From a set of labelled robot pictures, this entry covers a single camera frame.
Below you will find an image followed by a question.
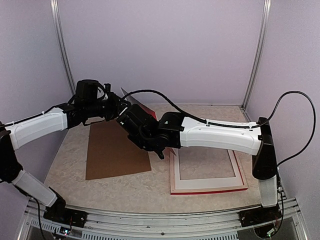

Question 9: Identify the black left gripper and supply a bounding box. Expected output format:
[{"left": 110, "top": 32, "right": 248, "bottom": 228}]
[{"left": 84, "top": 91, "right": 130, "bottom": 121}]

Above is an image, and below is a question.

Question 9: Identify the red and black photo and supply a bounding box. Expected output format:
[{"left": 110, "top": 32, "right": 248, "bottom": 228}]
[{"left": 120, "top": 86, "right": 179, "bottom": 157}]

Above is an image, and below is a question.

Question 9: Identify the white photo mat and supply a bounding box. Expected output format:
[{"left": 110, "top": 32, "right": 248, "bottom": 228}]
[{"left": 172, "top": 148, "right": 245, "bottom": 191}]

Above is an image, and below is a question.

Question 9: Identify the wooden picture frame red edge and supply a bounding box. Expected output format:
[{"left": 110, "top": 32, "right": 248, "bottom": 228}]
[{"left": 169, "top": 147, "right": 249, "bottom": 196}]

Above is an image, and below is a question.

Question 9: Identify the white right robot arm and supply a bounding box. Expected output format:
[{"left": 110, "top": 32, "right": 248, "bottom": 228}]
[{"left": 117, "top": 110, "right": 278, "bottom": 222}]

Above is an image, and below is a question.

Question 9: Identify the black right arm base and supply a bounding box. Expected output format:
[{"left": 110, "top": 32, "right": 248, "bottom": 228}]
[{"left": 238, "top": 204, "right": 282, "bottom": 227}]

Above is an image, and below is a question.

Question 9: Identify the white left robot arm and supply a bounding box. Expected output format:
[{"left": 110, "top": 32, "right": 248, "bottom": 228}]
[{"left": 0, "top": 92, "right": 131, "bottom": 223}]

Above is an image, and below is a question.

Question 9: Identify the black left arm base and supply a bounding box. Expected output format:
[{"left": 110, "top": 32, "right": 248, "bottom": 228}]
[{"left": 43, "top": 196, "right": 88, "bottom": 228}]

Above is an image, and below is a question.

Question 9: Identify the brown cardboard backing board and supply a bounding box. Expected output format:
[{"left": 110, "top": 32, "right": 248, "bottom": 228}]
[{"left": 85, "top": 120, "right": 151, "bottom": 180}]

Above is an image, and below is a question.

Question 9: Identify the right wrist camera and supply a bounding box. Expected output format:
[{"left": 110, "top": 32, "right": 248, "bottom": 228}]
[{"left": 116, "top": 103, "right": 155, "bottom": 136}]

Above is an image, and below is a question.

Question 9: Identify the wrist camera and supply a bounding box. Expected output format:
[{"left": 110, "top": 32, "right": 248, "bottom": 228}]
[
  {"left": 116, "top": 103, "right": 155, "bottom": 136},
  {"left": 74, "top": 79, "right": 107, "bottom": 104}
]

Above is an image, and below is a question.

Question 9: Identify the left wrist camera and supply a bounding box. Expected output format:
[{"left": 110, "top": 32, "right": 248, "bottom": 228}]
[{"left": 74, "top": 79, "right": 107, "bottom": 104}]

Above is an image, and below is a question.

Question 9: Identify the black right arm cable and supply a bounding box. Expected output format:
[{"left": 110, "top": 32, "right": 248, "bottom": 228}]
[{"left": 124, "top": 89, "right": 317, "bottom": 168}]

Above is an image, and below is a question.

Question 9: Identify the aluminium front rail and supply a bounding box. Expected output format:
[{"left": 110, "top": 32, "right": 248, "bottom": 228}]
[{"left": 17, "top": 197, "right": 308, "bottom": 240}]

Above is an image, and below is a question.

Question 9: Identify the left aluminium corner post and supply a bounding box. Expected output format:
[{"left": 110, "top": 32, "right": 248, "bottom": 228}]
[{"left": 50, "top": 0, "right": 76, "bottom": 95}]

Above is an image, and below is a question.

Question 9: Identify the aluminium corner post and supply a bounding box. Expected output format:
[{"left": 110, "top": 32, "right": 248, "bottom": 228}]
[
  {"left": 241, "top": 0, "right": 272, "bottom": 112},
  {"left": 50, "top": 0, "right": 76, "bottom": 95}
]

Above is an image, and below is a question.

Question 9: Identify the right aluminium corner post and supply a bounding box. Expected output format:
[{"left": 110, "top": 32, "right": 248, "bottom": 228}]
[{"left": 241, "top": 0, "right": 272, "bottom": 112}]

